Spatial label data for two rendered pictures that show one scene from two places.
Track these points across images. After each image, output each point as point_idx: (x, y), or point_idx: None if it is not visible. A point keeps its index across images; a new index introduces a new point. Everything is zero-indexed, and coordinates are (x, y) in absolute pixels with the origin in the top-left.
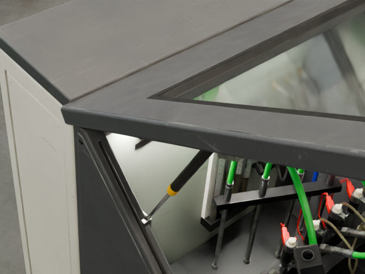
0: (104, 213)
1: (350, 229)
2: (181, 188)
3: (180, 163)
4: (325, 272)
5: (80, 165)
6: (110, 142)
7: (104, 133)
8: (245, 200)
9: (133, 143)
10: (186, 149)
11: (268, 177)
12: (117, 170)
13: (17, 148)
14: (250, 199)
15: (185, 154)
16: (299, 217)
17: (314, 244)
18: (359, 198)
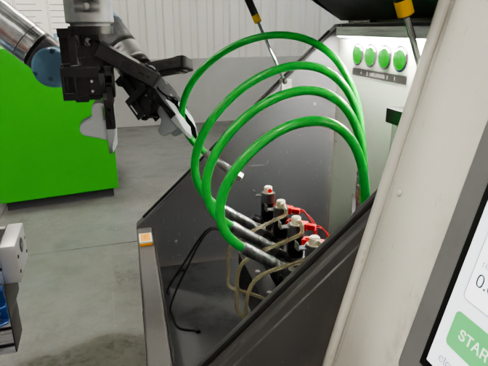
0: None
1: (268, 240)
2: (375, 176)
3: (376, 136)
4: (160, 59)
5: None
6: (343, 49)
7: (335, 29)
8: (353, 204)
9: (352, 65)
10: (380, 119)
11: (359, 184)
12: (312, 49)
13: None
14: (352, 207)
15: (380, 126)
16: None
17: (184, 56)
18: (306, 242)
